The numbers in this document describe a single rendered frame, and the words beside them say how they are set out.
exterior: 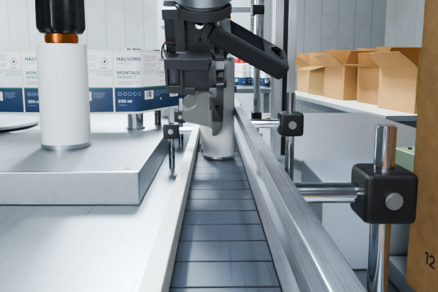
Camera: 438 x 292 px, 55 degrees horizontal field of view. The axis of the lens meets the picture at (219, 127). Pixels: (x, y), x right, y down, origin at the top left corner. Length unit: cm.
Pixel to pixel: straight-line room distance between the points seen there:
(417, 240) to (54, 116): 62
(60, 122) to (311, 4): 446
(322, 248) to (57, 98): 67
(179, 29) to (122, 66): 47
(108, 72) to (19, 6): 409
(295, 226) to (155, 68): 90
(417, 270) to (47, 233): 40
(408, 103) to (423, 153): 211
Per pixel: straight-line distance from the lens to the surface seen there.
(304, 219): 19
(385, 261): 28
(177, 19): 54
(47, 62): 80
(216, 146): 67
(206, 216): 43
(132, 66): 100
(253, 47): 55
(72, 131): 80
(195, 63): 55
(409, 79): 247
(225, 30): 54
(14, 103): 108
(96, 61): 101
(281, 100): 90
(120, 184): 63
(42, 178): 66
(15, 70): 108
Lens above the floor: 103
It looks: 8 degrees down
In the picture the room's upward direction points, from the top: straight up
